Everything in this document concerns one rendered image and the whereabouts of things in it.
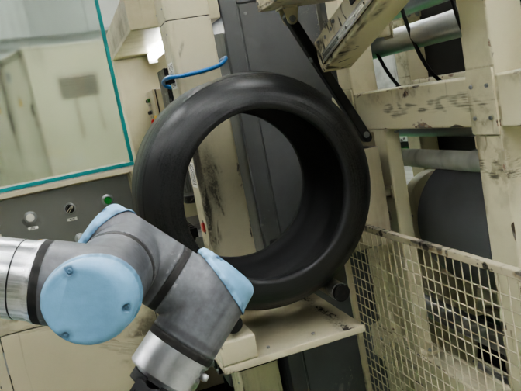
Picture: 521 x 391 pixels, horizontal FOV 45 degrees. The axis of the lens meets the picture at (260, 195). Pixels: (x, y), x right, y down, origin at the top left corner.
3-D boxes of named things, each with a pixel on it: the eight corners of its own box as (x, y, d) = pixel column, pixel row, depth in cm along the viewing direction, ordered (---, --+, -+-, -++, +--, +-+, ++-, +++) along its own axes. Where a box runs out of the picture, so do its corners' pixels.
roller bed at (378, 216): (324, 243, 205) (308, 153, 201) (364, 232, 209) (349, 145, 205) (350, 254, 187) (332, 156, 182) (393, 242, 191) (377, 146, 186)
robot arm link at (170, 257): (94, 209, 72) (186, 267, 73) (118, 191, 83) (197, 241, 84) (53, 275, 73) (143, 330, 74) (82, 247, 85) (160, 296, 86)
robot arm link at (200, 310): (194, 243, 86) (255, 282, 87) (143, 323, 84) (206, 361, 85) (200, 241, 77) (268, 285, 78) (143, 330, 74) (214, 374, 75)
